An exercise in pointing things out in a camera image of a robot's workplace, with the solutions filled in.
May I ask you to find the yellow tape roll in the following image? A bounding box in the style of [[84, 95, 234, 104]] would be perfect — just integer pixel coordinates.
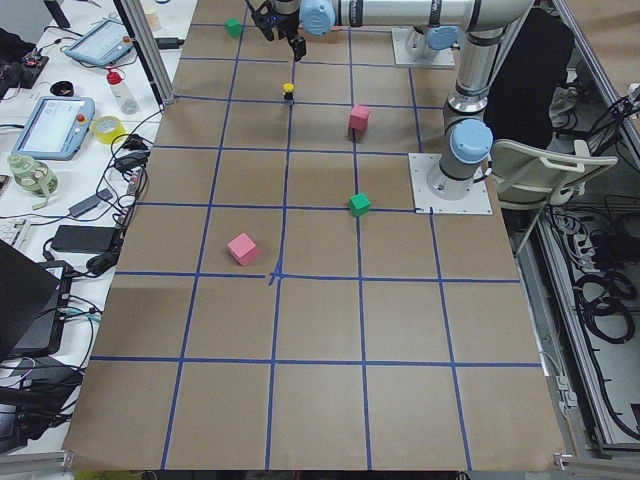
[[90, 116, 126, 144]]

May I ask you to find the red cap squeeze bottle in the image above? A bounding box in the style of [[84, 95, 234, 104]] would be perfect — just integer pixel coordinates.
[[106, 68, 139, 115]]

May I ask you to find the near teach pendant tablet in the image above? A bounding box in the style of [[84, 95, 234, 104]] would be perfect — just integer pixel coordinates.
[[12, 96, 95, 161]]

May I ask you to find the green cube near base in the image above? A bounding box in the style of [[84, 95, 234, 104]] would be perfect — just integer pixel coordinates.
[[348, 192, 371, 217]]

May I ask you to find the black round dish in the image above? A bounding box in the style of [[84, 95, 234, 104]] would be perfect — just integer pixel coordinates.
[[50, 80, 75, 97]]

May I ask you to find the pink cube far side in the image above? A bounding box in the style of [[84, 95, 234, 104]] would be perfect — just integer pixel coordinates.
[[227, 232, 259, 266]]

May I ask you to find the teach pendant tablet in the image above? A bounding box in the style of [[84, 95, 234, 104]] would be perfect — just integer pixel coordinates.
[[64, 19, 133, 67], [12, 96, 95, 161]]

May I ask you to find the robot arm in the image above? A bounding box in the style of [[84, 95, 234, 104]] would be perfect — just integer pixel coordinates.
[[405, 25, 460, 59], [249, 0, 532, 200]]

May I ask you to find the pink cube near base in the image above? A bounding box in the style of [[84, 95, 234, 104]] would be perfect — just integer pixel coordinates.
[[348, 104, 371, 132]]

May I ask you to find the yellow push button switch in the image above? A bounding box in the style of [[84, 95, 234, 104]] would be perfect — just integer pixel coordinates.
[[282, 82, 295, 106]]

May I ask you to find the green cube far corner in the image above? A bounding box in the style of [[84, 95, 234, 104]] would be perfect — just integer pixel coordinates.
[[225, 18, 243, 38]]

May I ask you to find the seated person in black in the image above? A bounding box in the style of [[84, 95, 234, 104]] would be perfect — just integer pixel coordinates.
[[484, 8, 574, 149]]

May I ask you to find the grey office chair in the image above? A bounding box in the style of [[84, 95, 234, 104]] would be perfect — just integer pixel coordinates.
[[489, 138, 620, 256]]

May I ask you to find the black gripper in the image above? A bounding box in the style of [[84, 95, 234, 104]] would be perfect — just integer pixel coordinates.
[[249, 0, 306, 62]]

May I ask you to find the aluminium frame post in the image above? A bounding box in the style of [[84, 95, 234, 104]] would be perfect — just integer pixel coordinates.
[[113, 0, 175, 107]]

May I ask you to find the far teach pendant tablet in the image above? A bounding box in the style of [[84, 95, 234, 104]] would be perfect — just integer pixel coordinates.
[[64, 19, 133, 67]]

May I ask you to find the black power adapter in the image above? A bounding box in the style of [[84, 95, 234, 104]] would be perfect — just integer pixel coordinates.
[[51, 225, 116, 254]]

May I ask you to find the black laptop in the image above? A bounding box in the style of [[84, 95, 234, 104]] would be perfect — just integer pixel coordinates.
[[1, 242, 72, 361]]

